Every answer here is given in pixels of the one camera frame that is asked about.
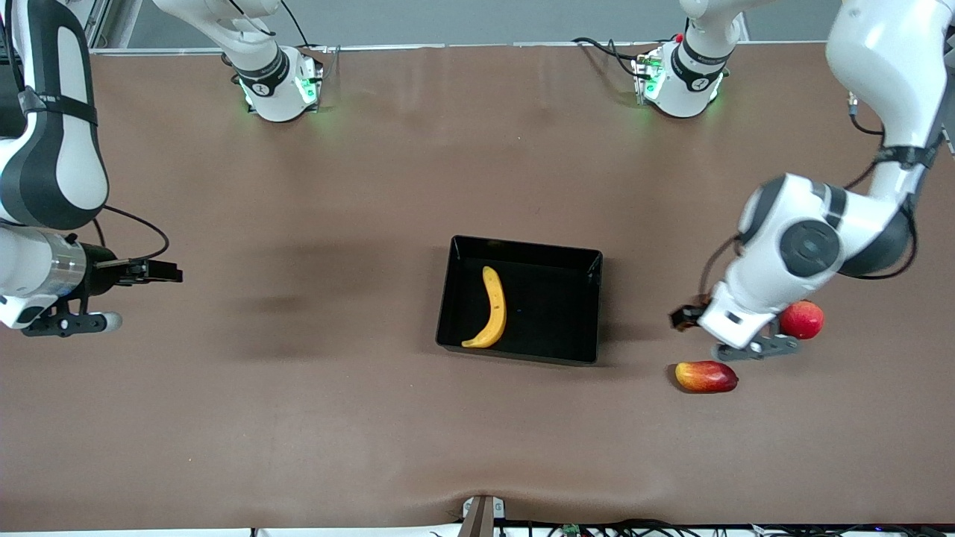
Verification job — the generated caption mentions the black rectangular plastic tray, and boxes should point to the black rectangular plastic tray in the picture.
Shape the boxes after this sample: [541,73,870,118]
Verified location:
[435,235,604,366]

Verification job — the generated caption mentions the yellow banana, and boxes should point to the yellow banana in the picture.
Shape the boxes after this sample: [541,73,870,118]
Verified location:
[461,266,508,349]

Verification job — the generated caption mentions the red yellow mango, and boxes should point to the red yellow mango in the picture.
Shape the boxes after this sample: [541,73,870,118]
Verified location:
[674,359,739,394]

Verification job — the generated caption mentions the aluminium frame struts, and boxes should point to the aluminium frame struts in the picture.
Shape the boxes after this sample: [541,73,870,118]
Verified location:
[79,0,114,51]

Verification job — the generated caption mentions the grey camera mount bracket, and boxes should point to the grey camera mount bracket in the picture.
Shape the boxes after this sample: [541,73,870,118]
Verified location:
[460,494,507,537]

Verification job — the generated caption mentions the black right arm base cable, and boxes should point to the black right arm base cable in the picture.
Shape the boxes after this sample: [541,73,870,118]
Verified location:
[280,0,329,75]

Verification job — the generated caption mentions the black arm base cable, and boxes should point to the black arm base cable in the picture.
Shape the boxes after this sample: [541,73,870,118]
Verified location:
[280,0,329,75]
[572,36,651,79]

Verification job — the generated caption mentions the black left arm base cable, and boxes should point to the black left arm base cable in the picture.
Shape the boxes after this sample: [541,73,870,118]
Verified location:
[572,36,651,79]

